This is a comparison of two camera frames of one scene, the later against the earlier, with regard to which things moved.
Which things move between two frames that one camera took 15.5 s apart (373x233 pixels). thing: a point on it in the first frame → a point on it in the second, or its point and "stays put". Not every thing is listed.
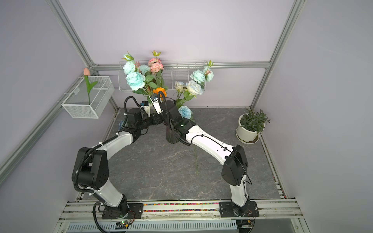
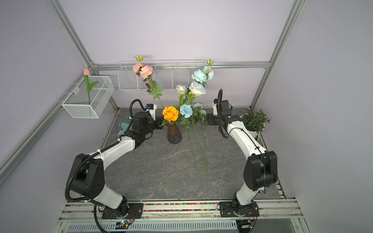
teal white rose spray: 187,91 stays put
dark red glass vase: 173,136 stays put
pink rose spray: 155,79 → 145,72
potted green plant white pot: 250,124 stays put
